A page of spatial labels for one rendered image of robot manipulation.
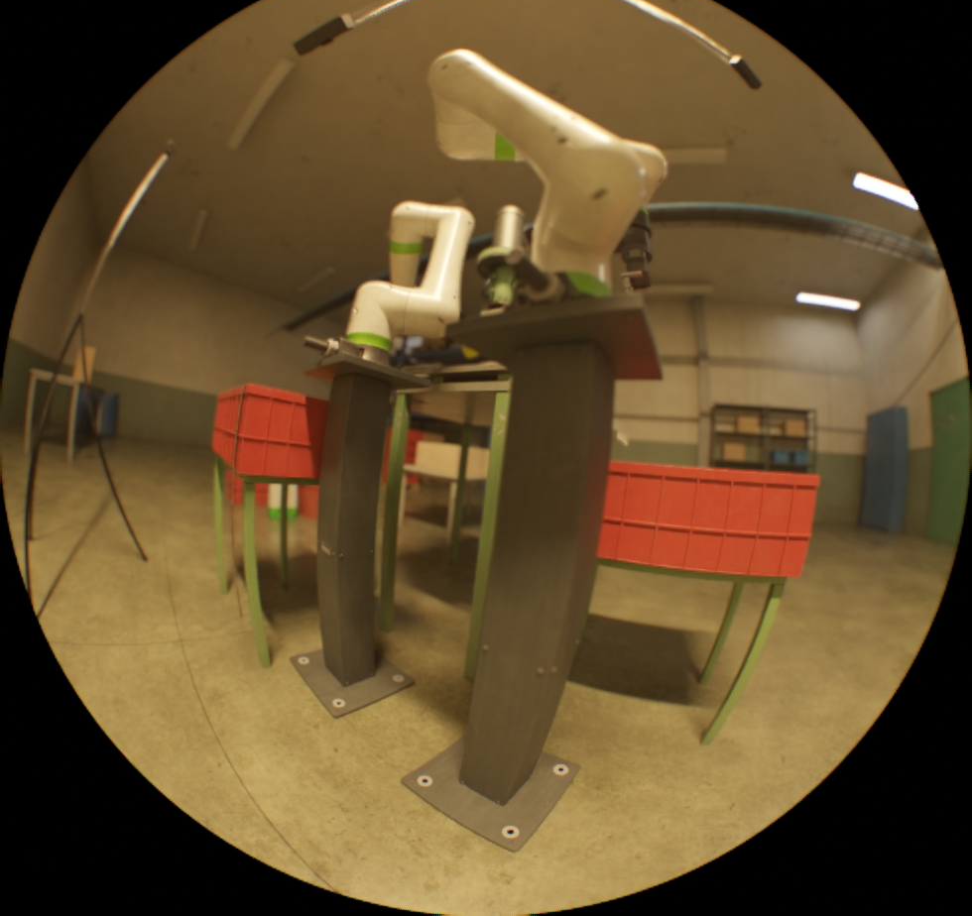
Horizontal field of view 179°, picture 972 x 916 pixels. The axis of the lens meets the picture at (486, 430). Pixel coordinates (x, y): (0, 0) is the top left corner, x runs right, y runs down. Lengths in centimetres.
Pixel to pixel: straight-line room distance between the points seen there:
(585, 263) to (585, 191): 12
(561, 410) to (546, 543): 16
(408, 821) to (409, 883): 16
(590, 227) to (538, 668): 58
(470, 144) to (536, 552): 77
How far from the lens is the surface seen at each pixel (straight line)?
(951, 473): 594
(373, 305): 83
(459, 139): 76
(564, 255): 47
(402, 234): 113
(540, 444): 39
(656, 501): 70
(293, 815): 83
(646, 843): 87
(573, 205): 41
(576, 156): 40
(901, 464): 648
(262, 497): 317
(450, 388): 96
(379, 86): 399
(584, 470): 37
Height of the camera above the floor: 75
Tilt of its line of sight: 4 degrees up
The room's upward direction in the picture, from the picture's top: 6 degrees clockwise
